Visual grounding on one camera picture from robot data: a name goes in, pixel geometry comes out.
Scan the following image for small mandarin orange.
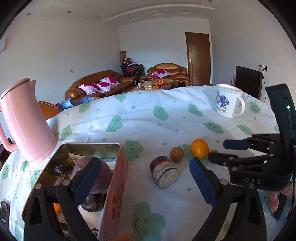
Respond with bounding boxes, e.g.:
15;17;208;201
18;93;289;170
53;203;62;214

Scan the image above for yellow orange kumquat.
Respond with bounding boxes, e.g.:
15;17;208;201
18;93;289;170
190;138;209;159

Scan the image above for brown longan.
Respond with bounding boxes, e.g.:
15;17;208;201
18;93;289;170
170;147;184;163
209;150;219;154

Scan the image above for purple round fruit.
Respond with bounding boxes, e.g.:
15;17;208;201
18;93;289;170
72;156;112;194

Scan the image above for right hand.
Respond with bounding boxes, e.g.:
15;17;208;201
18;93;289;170
266;182;293;212

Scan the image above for white mug blue print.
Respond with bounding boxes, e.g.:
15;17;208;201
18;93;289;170
216;84;246;118

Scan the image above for black television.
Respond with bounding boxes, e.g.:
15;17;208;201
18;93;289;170
235;66;263;99

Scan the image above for pink tin box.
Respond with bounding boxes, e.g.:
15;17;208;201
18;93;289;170
22;143;128;240

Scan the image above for white cloud pattern tablecloth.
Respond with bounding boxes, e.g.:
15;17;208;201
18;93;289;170
0;84;292;241

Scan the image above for coffee table with items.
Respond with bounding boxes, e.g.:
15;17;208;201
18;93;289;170
126;79;174;92

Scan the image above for brown leather armchair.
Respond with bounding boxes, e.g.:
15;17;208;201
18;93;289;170
139;63;191;87

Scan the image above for armchair pink cushion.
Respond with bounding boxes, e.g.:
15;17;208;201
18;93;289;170
151;69;171;79

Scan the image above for brown chair back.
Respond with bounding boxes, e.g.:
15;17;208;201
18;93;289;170
38;101;62;120

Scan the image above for brown wooden door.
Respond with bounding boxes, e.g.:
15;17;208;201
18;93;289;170
185;32;211;85

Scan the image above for pink electric kettle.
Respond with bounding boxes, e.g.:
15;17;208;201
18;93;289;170
1;78;57;163

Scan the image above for stacked dark chairs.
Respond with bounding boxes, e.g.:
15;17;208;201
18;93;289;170
119;51;144;78

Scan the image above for pink floral cushion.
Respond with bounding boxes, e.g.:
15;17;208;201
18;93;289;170
79;76;120;95

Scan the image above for brown leather long sofa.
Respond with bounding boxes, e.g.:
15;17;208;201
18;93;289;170
65;70;138;102

